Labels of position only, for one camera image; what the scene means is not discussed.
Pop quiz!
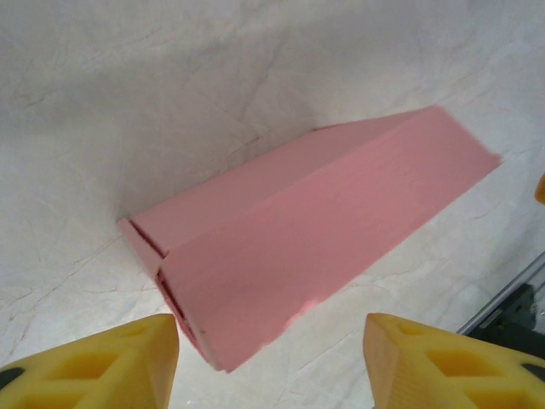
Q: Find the long aluminium frame rail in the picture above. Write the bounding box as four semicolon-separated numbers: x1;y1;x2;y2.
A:
455;255;545;337

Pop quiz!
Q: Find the pink paper box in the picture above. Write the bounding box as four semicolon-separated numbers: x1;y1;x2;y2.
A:
117;105;504;376

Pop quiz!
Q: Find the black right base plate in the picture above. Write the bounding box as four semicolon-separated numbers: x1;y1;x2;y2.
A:
472;283;545;357

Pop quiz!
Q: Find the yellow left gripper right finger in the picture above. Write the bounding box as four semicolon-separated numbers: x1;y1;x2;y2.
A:
365;313;545;409

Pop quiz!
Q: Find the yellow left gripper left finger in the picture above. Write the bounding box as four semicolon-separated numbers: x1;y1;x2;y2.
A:
0;314;180;409

